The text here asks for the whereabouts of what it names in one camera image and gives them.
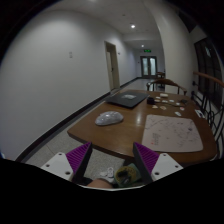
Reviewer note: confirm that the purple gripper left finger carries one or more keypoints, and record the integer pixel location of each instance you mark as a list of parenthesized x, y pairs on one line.
[(70, 166)]

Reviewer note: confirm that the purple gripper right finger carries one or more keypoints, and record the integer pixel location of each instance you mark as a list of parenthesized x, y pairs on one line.
[(153, 166)]

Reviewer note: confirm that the pale pink mouse pad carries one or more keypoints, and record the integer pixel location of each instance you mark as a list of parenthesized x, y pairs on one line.
[(171, 134)]

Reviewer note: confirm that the white computer mouse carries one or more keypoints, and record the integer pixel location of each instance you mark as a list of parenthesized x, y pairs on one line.
[(109, 118)]

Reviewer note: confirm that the yellow green bag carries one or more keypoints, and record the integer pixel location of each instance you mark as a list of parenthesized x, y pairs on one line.
[(127, 175)]

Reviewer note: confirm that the white shoe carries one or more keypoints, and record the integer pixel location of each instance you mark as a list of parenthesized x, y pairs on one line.
[(108, 175)]

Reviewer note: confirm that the white paper scrap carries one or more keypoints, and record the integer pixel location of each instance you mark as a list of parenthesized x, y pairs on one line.
[(178, 113)]

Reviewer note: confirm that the small black box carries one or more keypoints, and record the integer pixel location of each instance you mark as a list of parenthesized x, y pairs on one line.
[(150, 101)]

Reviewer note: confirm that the dark closed laptop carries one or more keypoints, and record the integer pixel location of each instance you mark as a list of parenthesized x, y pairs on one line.
[(127, 99)]

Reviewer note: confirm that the wooden chair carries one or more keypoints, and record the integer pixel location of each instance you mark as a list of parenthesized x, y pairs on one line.
[(166, 82)]

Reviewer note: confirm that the black metal railing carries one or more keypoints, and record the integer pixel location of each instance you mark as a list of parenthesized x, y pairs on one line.
[(208, 93)]

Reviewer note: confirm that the glass double door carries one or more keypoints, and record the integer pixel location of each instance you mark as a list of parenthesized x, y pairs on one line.
[(148, 66)]

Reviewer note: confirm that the green exit sign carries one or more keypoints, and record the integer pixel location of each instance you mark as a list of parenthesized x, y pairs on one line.
[(147, 51)]

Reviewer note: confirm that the wooden door in wall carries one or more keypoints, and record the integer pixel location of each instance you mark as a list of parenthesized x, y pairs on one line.
[(112, 65)]

